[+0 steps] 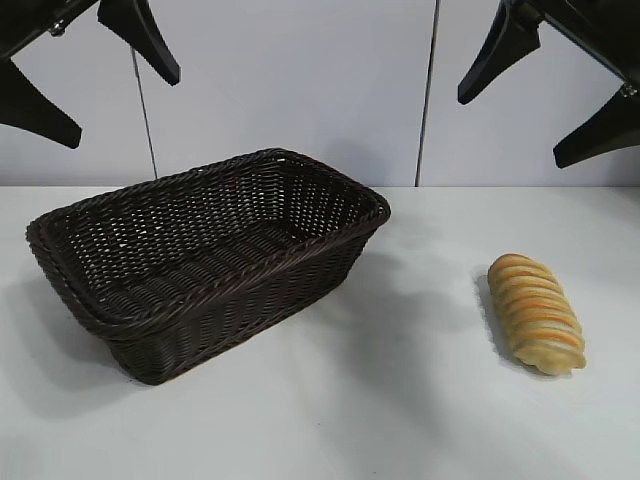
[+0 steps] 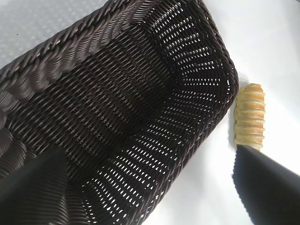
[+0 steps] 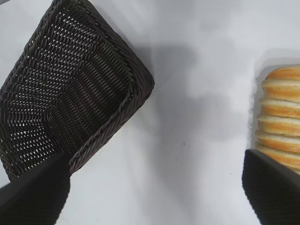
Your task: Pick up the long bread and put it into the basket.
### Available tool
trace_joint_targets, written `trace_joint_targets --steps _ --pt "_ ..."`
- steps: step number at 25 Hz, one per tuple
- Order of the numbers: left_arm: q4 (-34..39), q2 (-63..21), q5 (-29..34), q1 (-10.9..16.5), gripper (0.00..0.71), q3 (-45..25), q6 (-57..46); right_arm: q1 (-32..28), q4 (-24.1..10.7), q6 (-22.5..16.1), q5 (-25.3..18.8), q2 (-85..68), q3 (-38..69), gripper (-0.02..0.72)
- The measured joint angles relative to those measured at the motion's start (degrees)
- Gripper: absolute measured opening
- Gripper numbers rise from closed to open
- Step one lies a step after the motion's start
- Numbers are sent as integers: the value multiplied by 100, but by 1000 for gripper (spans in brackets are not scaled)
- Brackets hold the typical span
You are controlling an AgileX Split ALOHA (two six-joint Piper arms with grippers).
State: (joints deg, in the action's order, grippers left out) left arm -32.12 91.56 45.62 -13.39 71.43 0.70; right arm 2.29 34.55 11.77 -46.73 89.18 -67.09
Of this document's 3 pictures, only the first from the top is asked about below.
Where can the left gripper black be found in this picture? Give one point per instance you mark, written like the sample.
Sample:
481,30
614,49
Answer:
45,20

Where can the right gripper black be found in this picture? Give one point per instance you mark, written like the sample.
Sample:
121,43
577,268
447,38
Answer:
585,35

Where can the long striped bread loaf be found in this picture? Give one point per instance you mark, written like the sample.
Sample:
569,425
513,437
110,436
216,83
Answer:
537,315

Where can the dark brown woven basket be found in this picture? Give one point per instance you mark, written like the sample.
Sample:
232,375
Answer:
210,305

